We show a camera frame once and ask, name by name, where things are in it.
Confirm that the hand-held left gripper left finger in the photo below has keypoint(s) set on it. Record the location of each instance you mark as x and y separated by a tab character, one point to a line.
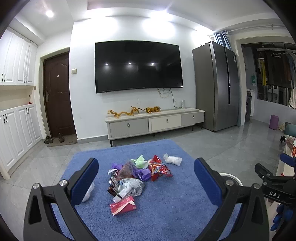
84	183

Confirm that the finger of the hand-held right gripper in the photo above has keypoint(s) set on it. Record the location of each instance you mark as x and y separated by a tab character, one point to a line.
288	160
262	171

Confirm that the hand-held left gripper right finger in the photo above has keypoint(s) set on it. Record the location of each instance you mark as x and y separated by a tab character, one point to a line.
208	183

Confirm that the white plastic bag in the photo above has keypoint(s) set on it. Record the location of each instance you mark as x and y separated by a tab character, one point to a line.
89	194

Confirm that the black white wrapper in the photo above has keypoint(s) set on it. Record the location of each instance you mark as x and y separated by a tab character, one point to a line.
113	172

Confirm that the white paper scrap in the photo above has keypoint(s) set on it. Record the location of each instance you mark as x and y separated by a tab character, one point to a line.
117	198

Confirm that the white tissue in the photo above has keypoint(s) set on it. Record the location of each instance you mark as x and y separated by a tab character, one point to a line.
173	160

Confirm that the brown translucent packet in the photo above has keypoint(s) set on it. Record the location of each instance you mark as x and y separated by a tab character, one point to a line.
126	171

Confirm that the pink red packet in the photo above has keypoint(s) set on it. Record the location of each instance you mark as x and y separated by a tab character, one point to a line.
122	206

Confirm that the brown silver snack packet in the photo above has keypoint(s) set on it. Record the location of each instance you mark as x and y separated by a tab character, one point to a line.
133	187

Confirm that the red snack packet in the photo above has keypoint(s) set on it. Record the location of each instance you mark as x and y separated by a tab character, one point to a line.
159	171

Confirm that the green plastic bag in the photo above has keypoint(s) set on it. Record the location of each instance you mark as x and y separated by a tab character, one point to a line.
140	162

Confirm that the person's right hand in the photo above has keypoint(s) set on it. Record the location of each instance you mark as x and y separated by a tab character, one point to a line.
285	215

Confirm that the marble coffee table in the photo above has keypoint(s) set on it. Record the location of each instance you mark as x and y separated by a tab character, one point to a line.
284	168

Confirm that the red gift box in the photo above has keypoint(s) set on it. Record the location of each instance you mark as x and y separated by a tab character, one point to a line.
293	149

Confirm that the small black object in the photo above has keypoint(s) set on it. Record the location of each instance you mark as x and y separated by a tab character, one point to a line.
282	140

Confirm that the teal sofa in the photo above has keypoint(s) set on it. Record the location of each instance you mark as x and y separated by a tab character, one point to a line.
291	128

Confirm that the pale floor pile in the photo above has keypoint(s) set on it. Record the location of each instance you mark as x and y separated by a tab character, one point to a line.
282	127

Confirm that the purple plastic bin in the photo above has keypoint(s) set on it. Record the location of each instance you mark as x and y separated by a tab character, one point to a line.
274	122

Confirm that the blue fluffy mat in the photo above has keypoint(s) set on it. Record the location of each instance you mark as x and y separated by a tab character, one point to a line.
173	208

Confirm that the pair of shoes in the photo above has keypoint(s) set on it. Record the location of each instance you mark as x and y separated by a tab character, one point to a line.
67	140

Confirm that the brown shoe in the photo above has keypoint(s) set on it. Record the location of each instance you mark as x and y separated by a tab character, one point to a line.
61	138
48	139

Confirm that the white hanging sheet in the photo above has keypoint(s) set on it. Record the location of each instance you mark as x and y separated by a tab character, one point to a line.
293	97

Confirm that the dark washing machine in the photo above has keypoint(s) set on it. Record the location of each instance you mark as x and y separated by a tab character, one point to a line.
248	106

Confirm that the grey white television cabinet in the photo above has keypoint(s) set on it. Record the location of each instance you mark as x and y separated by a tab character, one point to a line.
129	125

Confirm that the golden dragon figurine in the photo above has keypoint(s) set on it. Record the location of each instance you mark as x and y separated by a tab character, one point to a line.
122	113

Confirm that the white floor cabinets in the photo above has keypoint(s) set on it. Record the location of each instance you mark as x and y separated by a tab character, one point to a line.
20	132

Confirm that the white tower power strip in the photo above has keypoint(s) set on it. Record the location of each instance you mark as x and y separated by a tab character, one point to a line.
183	104

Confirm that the row of hanging clothes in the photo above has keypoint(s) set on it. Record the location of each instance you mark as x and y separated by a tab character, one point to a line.
275	69

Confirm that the golden tiger figurine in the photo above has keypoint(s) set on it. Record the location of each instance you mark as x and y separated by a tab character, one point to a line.
152	109

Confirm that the brown entrance door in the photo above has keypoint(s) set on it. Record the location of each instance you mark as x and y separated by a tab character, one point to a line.
57	92

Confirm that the grey double-door fridge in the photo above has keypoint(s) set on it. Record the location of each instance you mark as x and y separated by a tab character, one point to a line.
215	88

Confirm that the blue curtain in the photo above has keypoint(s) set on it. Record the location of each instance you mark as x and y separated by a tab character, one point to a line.
222	40

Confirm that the ceiling spotlight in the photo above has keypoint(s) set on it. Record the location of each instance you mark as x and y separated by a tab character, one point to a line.
49	14

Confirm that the green wall sticker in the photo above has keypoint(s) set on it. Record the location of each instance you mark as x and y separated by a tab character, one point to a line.
253	78

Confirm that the ceiling clothes rail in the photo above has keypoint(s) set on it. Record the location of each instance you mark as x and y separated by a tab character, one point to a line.
275	49

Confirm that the black wall television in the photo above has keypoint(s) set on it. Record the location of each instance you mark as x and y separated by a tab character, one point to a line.
138	67

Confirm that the white wall cabinets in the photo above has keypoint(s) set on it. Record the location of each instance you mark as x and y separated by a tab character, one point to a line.
18	62

